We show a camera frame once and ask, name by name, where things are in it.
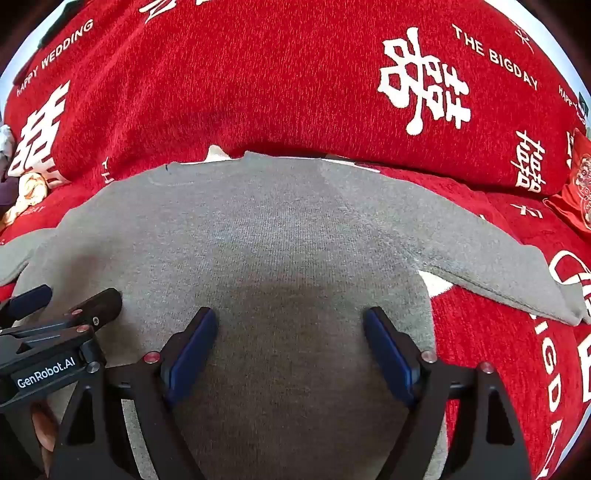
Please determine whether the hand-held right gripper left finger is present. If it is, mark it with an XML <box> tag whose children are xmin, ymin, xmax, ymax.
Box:
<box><xmin>48</xmin><ymin>307</ymin><xmax>220</xmax><ymax>480</ymax></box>

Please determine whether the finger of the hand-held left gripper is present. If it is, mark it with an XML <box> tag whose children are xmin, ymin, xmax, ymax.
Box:
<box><xmin>0</xmin><ymin>284</ymin><xmax>53</xmax><ymax>326</ymax></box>
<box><xmin>61</xmin><ymin>288</ymin><xmax>123</xmax><ymax>334</ymax></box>

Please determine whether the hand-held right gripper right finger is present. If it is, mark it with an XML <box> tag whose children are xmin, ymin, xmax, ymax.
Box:
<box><xmin>362</xmin><ymin>305</ymin><xmax>532</xmax><ymax>480</ymax></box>

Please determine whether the grey knit sweater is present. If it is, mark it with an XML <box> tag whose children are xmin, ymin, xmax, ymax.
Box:
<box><xmin>0</xmin><ymin>151</ymin><xmax>591</xmax><ymax>480</ymax></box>

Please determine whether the person's left hand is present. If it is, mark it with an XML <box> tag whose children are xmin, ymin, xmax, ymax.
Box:
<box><xmin>30</xmin><ymin>401</ymin><xmax>60</xmax><ymax>477</ymax></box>

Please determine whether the cream crumpled cloth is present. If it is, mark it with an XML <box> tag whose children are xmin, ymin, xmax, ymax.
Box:
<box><xmin>0</xmin><ymin>172</ymin><xmax>49</xmax><ymax>232</ymax></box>

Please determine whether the dark purple cloth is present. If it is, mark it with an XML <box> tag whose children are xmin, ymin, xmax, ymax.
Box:
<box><xmin>0</xmin><ymin>154</ymin><xmax>22</xmax><ymax>214</ymax></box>

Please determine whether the white grey cloth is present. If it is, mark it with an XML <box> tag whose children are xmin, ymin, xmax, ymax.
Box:
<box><xmin>0</xmin><ymin>124</ymin><xmax>17</xmax><ymax>160</ymax></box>

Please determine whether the red embroidered cushion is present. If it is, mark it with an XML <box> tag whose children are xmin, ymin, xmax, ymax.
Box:
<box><xmin>544</xmin><ymin>129</ymin><xmax>591</xmax><ymax>232</ymax></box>

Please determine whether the red printed blanket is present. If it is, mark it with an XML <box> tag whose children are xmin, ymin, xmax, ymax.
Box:
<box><xmin>0</xmin><ymin>0</ymin><xmax>591</xmax><ymax>480</ymax></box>

